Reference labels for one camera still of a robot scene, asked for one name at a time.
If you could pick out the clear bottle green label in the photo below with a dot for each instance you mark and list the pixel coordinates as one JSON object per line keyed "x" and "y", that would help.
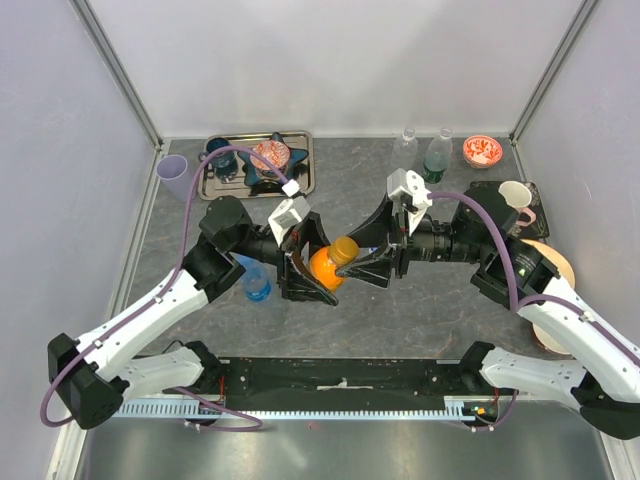
{"x": 438, "y": 157}

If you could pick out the beige bird plate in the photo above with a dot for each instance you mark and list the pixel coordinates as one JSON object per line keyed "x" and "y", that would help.
{"x": 563, "y": 265}

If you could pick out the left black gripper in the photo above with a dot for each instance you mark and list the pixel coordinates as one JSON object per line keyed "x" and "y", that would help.
{"x": 297, "y": 282}

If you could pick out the lilac plastic cup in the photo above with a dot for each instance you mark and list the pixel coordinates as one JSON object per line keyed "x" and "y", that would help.
{"x": 177, "y": 174}

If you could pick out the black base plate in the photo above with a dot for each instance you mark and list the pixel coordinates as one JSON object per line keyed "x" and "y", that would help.
{"x": 249, "y": 384}

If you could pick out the steel tray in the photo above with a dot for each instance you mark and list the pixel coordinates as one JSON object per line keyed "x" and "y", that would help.
{"x": 240, "y": 175}

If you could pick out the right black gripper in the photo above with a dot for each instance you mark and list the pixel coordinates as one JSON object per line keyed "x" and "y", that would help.
{"x": 375, "y": 266}

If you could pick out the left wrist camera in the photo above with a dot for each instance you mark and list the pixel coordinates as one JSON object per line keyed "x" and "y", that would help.
{"x": 289, "y": 213}

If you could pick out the left aluminium frame post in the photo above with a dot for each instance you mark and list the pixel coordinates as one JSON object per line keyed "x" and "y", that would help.
{"x": 106, "y": 50}

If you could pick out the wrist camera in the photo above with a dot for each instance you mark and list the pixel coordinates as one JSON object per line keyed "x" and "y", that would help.
{"x": 407, "y": 189}
{"x": 289, "y": 213}

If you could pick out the white slotted cable duct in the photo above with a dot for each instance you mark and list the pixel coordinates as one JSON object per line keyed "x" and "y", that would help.
{"x": 180, "y": 407}

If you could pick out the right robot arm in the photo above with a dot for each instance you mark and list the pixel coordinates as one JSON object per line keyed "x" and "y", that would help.
{"x": 600, "y": 380}

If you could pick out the right aluminium frame post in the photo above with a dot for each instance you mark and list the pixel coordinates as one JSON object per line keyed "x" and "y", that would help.
{"x": 569, "y": 39}

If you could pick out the orange floral small bowl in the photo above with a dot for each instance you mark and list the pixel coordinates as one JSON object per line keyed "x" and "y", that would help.
{"x": 482, "y": 152}

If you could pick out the pink mug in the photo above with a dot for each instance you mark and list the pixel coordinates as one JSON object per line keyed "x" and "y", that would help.
{"x": 518, "y": 196}

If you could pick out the red patterned bowl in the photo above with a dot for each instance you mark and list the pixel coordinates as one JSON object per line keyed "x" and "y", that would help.
{"x": 276, "y": 152}

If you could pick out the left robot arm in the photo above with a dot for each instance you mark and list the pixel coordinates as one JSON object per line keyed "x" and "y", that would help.
{"x": 97, "y": 372}

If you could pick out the aluminium frame post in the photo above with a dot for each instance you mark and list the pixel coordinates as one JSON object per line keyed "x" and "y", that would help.
{"x": 106, "y": 50}
{"x": 569, "y": 39}

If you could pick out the clear bottle blue cap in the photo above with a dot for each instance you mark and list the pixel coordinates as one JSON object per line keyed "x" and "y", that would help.
{"x": 255, "y": 281}

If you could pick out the red white bowl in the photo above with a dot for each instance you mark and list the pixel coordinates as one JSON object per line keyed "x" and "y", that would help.
{"x": 547, "y": 342}

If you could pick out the orange juice bottle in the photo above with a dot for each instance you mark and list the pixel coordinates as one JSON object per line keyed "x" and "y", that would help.
{"x": 324, "y": 263}

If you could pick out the dark blue mug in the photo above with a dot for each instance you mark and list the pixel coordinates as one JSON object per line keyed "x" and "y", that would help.
{"x": 217, "y": 152}

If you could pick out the dark floral square plate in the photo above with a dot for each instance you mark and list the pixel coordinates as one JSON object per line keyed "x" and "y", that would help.
{"x": 537, "y": 230}

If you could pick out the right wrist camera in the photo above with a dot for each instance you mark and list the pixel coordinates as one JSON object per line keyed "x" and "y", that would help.
{"x": 407, "y": 189}

